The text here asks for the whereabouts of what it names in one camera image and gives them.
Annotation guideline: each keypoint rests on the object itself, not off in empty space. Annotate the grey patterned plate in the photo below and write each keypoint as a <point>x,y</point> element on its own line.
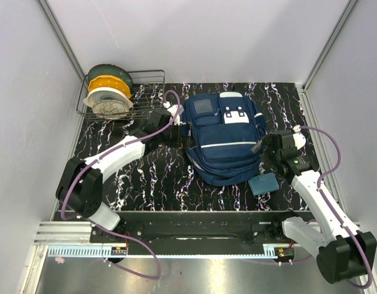
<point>110,109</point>

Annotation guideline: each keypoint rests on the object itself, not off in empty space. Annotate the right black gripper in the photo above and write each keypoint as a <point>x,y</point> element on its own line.
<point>266,139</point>

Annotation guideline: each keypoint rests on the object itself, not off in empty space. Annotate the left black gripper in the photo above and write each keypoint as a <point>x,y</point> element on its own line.
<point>182,142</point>

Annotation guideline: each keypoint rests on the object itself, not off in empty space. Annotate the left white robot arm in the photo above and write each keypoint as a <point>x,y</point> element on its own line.
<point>80,187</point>

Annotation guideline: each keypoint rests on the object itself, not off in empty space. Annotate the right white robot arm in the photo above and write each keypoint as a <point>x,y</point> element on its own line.
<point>341,249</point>

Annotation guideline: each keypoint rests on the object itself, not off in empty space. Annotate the small blue wallet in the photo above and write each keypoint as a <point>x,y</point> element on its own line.
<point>262,184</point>

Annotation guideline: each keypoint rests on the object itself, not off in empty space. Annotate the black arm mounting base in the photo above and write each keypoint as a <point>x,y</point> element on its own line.
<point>202,249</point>

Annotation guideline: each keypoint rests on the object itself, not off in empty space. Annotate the aluminium front rail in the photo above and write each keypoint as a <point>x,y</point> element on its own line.
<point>47,232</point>

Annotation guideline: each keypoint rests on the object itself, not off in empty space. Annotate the navy blue student backpack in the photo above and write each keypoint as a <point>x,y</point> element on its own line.
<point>225,127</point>

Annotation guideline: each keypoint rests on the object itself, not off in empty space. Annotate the white plate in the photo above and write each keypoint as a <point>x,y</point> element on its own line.
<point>106,94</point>

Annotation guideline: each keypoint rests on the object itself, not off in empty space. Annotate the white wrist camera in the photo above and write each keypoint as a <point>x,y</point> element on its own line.
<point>299,138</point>
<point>174,110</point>

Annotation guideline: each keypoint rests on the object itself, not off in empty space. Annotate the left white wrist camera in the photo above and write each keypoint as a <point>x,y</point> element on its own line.
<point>174,110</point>

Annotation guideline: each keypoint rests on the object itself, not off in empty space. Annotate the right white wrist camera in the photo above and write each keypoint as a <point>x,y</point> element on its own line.
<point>299,138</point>

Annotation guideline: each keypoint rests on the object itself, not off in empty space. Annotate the black wire dish rack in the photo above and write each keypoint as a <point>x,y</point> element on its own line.
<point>147,91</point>

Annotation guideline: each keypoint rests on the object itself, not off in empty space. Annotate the yellow plate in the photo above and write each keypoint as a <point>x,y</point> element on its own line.
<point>110,81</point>

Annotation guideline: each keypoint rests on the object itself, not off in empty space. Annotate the dark green plate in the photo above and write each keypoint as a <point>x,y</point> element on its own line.
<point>110,69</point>

